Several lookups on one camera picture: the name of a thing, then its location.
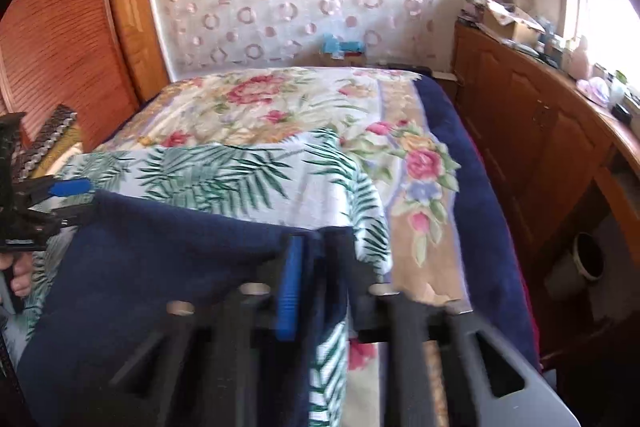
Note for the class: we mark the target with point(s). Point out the dark cup on floor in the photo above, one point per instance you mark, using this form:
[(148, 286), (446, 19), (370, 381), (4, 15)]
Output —
[(580, 264)]

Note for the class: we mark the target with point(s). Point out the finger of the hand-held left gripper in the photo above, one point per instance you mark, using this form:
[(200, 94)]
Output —
[(65, 217), (72, 188)]

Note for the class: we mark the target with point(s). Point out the wooden cabinet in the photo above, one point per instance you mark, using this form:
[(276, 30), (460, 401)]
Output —
[(540, 147)]

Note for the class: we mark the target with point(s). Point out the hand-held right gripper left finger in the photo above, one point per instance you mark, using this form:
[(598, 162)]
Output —
[(291, 287)]

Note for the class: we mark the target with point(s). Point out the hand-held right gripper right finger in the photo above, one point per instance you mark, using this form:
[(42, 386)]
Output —
[(365, 302)]

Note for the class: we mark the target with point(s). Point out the yellow folded cloth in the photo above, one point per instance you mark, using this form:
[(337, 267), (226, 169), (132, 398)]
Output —
[(62, 149)]

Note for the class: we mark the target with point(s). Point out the wooden door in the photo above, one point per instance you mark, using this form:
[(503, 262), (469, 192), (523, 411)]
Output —
[(135, 17)]

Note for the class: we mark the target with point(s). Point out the navy blue printed t-shirt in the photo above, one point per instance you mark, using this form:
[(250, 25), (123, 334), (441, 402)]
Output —
[(165, 267)]

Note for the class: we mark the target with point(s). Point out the floral blanket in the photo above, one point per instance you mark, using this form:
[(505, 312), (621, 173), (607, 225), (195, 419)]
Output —
[(310, 107)]

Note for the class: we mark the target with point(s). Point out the white palm leaf print cloth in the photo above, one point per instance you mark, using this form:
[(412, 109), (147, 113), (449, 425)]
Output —
[(225, 177)]

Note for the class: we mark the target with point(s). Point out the dark dotted folded cloth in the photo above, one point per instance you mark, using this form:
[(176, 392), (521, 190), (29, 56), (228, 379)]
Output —
[(45, 137)]

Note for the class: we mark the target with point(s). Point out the person's left hand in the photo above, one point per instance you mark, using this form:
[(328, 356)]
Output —
[(21, 279)]

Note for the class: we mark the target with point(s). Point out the cardboard box with blue bag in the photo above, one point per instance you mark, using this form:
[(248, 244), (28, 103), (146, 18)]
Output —
[(340, 49)]

